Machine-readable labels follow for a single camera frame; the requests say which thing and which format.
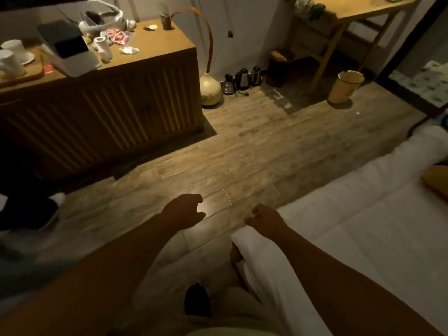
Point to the person's left hand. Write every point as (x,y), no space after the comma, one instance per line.
(182,211)

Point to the white cup with saucer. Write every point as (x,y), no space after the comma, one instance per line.
(19,50)

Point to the wooden slatted cabinet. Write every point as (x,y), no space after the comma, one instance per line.
(105,111)

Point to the person's light trousers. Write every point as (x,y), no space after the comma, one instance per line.
(238,311)

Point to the person's black shoe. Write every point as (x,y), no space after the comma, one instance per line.
(197,300)

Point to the person's right hand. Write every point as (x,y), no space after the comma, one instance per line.
(267,222)

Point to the person's left forearm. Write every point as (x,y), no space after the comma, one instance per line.
(98,283)

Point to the wooden serving tray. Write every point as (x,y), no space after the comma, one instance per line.
(33,75)

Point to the dark pot with plant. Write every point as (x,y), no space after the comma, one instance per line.
(167,20)

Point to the dark bin with brown top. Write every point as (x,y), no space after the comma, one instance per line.
(280,69)

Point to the person's right forearm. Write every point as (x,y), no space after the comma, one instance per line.
(350,286)

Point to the crumpled white paper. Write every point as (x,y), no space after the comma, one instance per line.
(128,50)

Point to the white box with black top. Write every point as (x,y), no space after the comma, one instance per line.
(70,52)

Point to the red card packs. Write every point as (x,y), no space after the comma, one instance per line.
(119,36)

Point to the wooden table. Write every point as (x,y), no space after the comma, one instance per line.
(350,8)

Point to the white quilted bed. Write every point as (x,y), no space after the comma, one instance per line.
(367,223)

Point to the glass base black kettle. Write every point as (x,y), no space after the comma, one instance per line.
(228,85)

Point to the yellow embroidered cushion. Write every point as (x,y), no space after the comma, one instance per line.
(437,183)

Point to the white paper roll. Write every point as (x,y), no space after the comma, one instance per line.
(104,48)

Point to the curved orange branch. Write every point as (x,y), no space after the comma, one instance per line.
(209,34)

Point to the beige waste bin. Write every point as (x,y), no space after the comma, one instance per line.
(344,89)

